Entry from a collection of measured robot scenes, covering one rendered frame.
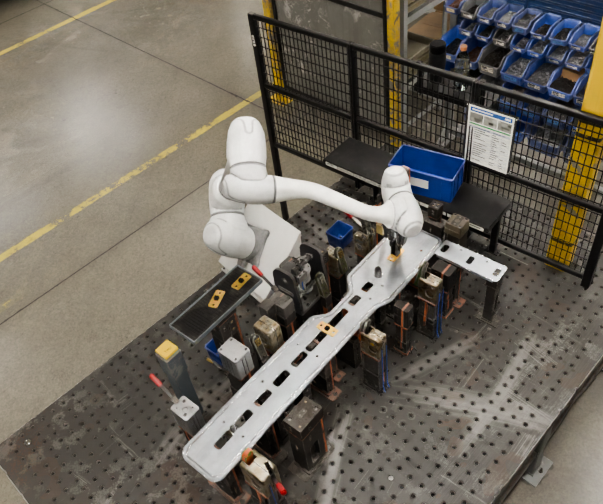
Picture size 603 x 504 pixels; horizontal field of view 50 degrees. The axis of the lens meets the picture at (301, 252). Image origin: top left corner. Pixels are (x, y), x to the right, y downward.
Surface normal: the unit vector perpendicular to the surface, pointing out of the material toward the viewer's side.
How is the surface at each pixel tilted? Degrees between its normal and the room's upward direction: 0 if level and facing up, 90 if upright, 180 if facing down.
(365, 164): 0
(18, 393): 0
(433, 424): 0
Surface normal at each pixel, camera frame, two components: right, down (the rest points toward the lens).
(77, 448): -0.11, -0.69
